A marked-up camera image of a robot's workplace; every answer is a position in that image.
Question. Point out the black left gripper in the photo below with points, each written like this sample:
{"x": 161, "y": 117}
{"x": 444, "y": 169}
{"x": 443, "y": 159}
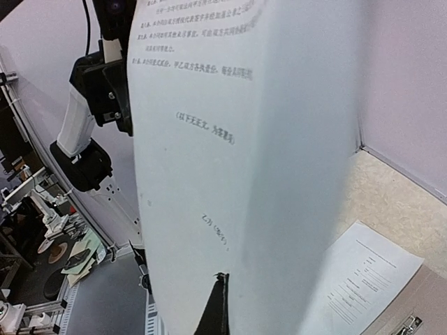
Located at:
{"x": 105, "y": 88}

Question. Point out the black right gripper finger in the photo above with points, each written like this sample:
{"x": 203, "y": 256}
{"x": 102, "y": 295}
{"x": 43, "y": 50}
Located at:
{"x": 214, "y": 320}

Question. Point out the white printed contract sheet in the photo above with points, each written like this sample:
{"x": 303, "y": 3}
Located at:
{"x": 243, "y": 118}

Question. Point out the white form sheet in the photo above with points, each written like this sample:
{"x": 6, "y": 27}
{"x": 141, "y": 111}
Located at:
{"x": 362, "y": 274}

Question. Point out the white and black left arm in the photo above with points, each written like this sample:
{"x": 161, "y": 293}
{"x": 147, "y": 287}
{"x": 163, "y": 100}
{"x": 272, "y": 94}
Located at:
{"x": 84, "y": 162}

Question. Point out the metal folder clip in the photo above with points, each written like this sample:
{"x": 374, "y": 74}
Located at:
{"x": 408, "y": 326}

